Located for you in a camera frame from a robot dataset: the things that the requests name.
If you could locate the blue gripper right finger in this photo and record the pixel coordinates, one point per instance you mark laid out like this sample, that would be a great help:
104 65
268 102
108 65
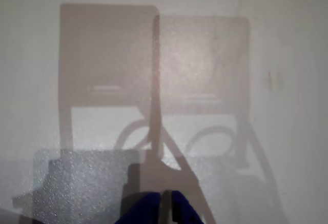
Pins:
183 211

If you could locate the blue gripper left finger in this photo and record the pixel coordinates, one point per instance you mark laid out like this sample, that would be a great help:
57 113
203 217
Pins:
148 211

